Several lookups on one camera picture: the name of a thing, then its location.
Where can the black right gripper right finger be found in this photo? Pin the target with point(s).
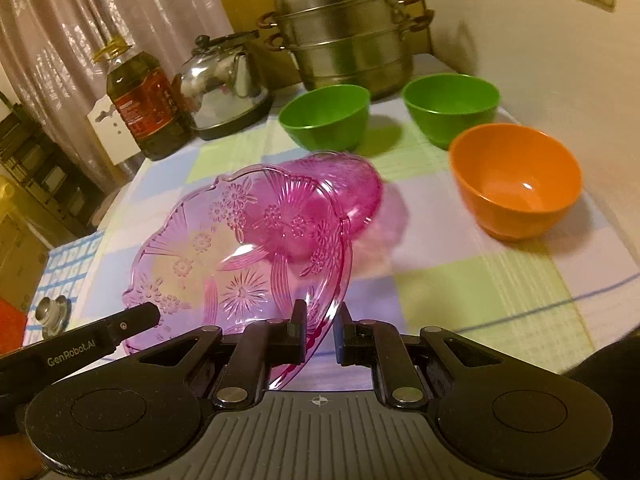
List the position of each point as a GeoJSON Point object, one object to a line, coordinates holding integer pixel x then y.
{"type": "Point", "coordinates": [379, 347]}

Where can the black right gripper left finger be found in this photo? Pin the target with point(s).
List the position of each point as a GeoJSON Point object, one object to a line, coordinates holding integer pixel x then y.
{"type": "Point", "coordinates": [242, 363]}

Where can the pink transparent glass plate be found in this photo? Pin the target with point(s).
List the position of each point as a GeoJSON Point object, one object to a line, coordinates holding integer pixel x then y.
{"type": "Point", "coordinates": [244, 249]}

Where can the orange plastic bowl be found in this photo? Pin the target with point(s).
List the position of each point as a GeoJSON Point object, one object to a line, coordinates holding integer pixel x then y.
{"type": "Point", "coordinates": [516, 181]}

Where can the green plastic bowl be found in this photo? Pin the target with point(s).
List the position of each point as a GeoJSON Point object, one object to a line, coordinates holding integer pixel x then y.
{"type": "Point", "coordinates": [444, 105]}
{"type": "Point", "coordinates": [332, 118]}

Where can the checked pastel tablecloth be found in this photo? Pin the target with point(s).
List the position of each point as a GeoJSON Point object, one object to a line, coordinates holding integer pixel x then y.
{"type": "Point", "coordinates": [423, 260]}

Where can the blue white patterned cloth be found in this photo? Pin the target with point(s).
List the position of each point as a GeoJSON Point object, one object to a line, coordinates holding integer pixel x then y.
{"type": "Point", "coordinates": [64, 274]}

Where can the small metal knob lid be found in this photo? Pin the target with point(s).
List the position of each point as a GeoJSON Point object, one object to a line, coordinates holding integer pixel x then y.
{"type": "Point", "coordinates": [53, 315]}

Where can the white wooden chair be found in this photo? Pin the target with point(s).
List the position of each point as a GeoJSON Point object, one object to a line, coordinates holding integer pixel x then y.
{"type": "Point", "coordinates": [115, 137]}

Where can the stainless steel kettle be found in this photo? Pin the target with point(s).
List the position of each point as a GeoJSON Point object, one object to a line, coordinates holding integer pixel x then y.
{"type": "Point", "coordinates": [220, 87]}

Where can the dark wooden shelf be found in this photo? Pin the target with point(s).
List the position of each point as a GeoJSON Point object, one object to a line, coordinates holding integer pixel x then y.
{"type": "Point", "coordinates": [42, 168]}

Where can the cooking oil bottle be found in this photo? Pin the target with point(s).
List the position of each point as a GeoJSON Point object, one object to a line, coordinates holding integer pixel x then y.
{"type": "Point", "coordinates": [142, 94]}

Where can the stacked stainless steamer pot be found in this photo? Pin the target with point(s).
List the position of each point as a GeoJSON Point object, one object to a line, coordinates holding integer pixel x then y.
{"type": "Point", "coordinates": [362, 42]}

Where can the pink curtain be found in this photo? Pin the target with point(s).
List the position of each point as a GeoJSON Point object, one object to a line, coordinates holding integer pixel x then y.
{"type": "Point", "coordinates": [48, 49]}

